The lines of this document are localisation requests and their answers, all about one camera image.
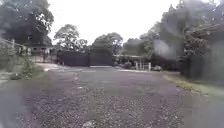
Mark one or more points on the house with pale posts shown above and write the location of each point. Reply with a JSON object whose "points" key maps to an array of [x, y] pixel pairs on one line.
{"points": [[133, 60]]}

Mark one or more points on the low broad tree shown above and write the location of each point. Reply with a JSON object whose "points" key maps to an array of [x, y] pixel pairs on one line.
{"points": [[108, 41]]}

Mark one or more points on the dark solid gate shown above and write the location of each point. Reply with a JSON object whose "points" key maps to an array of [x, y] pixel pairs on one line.
{"points": [[83, 58]]}

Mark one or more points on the dark gravel road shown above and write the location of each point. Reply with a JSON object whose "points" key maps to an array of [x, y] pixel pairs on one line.
{"points": [[110, 100]]}

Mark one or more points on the round-crowned tree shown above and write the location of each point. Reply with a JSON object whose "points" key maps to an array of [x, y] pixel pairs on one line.
{"points": [[68, 36]]}

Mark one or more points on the low building with dark roof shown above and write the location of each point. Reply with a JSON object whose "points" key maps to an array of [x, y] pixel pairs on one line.
{"points": [[40, 48]]}

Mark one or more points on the grass verge beside dark fence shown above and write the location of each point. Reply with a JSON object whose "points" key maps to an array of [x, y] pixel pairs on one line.
{"points": [[186, 84]]}

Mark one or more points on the group of tall trees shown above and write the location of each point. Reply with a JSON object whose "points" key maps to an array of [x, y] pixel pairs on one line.
{"points": [[180, 26]]}

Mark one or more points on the grass verge with weeds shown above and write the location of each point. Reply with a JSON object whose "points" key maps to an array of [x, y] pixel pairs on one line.
{"points": [[30, 70]]}

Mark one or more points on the large dark tree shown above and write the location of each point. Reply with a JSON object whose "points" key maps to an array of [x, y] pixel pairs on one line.
{"points": [[23, 20]]}

